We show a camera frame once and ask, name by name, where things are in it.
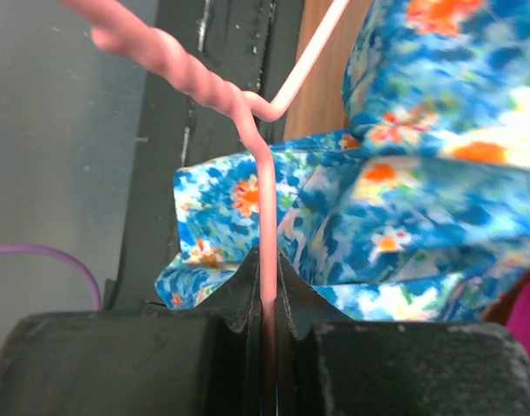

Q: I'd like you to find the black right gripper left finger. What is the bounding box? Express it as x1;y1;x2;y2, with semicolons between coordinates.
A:
0;250;262;415

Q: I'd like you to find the magenta cloth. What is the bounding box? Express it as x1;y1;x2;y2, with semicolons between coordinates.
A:
505;276;530;382

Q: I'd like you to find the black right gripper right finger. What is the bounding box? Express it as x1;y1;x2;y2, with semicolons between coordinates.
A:
276;257;530;415

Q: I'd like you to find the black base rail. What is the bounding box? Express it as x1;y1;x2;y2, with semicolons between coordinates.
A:
104;1;304;311

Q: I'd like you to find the blue floral cloth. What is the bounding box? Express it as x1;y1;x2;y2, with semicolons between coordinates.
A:
154;0;530;324

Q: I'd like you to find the pink wire hanger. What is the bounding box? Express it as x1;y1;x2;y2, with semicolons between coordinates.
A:
64;0;348;415

